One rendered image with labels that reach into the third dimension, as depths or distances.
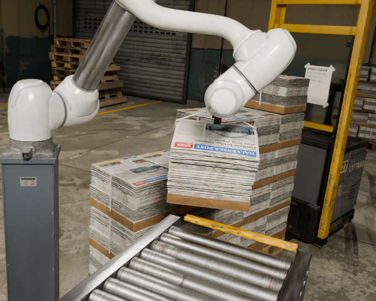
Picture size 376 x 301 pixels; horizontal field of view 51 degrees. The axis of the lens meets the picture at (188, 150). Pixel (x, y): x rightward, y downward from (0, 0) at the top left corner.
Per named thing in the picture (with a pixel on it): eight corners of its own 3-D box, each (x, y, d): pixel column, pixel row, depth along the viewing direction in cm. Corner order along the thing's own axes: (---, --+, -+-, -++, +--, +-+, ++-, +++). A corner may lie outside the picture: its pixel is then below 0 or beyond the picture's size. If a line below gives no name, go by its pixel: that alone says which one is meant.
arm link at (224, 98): (221, 123, 116) (255, 93, 114) (222, 130, 101) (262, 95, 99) (196, 95, 115) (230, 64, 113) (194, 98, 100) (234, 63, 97)
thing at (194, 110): (175, 110, 233) (175, 108, 233) (207, 107, 253) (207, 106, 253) (222, 123, 209) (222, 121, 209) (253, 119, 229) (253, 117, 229)
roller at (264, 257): (169, 237, 149) (172, 224, 149) (293, 275, 131) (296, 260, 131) (163, 238, 145) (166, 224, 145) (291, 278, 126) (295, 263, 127)
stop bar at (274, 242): (187, 217, 154) (187, 212, 153) (298, 249, 137) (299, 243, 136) (183, 220, 151) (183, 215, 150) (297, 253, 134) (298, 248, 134)
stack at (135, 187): (86, 303, 221) (88, 162, 199) (219, 241, 303) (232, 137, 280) (128, 342, 195) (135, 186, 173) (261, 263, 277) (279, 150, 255)
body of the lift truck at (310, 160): (254, 212, 360) (266, 128, 338) (286, 199, 398) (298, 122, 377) (325, 243, 314) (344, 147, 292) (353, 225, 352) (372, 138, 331)
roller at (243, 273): (148, 239, 133) (145, 254, 133) (286, 283, 115) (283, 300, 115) (154, 237, 138) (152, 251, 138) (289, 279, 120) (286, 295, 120)
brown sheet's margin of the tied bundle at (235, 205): (172, 176, 149) (172, 166, 147) (247, 184, 148) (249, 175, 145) (165, 203, 136) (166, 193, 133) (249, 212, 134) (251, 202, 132)
